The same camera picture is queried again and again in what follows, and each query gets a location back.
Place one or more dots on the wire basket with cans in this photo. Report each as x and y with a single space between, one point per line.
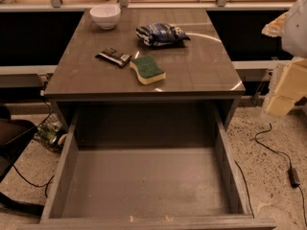
51 134

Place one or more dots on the dark chocolate bar wrapper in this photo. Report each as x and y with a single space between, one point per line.
114 56

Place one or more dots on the green yellow sponge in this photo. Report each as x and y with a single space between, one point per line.
147 70

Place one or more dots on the blue white snack bag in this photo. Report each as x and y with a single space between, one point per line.
160 34

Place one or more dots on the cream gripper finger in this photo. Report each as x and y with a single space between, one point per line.
275 27
291 88

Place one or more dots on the black chair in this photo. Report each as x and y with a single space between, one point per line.
15 136

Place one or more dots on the open grey top drawer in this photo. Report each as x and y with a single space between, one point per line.
148 166

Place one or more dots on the white ceramic bowl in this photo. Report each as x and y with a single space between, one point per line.
106 16

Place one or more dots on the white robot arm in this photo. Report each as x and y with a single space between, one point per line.
294 38

